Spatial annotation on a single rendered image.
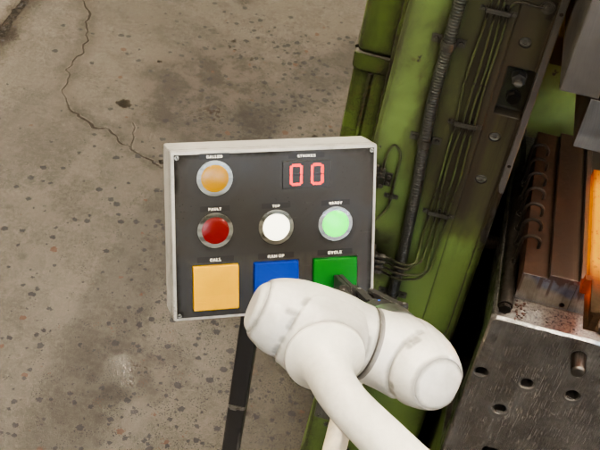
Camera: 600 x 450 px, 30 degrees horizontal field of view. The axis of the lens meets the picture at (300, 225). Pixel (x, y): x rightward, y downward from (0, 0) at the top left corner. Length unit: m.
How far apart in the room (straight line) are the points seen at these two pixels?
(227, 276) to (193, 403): 1.15
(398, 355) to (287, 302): 0.17
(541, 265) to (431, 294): 0.32
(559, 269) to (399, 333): 0.62
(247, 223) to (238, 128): 1.95
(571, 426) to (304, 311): 0.93
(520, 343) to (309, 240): 0.46
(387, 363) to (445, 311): 0.86
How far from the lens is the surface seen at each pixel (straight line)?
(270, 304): 1.40
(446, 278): 2.24
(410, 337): 1.46
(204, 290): 1.81
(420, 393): 1.44
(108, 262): 3.25
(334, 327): 1.39
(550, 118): 2.39
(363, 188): 1.84
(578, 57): 1.74
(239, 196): 1.79
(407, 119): 2.00
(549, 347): 2.06
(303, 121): 3.80
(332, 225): 1.84
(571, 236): 2.10
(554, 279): 2.02
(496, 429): 2.24
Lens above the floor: 2.34
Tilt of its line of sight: 43 degrees down
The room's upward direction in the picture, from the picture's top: 10 degrees clockwise
